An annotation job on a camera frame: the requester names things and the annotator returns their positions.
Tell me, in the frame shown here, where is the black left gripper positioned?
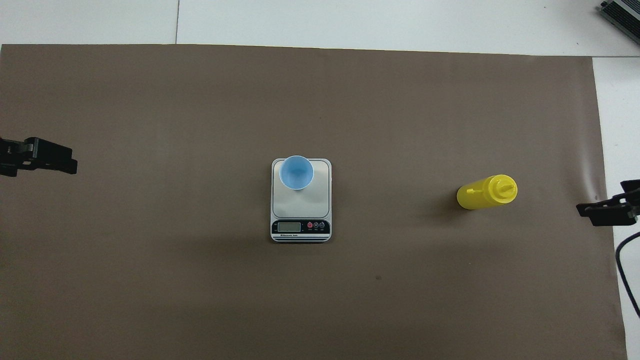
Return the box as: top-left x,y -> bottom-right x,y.
0,136 -> 78,177

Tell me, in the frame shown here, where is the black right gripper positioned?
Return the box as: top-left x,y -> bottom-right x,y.
576,179 -> 640,228

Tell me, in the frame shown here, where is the yellow squeeze bottle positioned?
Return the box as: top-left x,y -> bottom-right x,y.
456,174 -> 518,211

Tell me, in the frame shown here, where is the light blue plastic cup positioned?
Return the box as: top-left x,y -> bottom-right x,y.
279,155 -> 315,192

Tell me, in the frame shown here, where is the silver digital kitchen scale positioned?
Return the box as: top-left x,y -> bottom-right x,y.
270,158 -> 333,244

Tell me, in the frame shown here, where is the brown table mat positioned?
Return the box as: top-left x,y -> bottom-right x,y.
0,44 -> 628,360

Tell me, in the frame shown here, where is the grey metal device box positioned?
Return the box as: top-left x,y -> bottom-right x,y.
600,0 -> 640,47

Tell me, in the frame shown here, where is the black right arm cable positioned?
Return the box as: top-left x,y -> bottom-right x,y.
615,230 -> 640,319

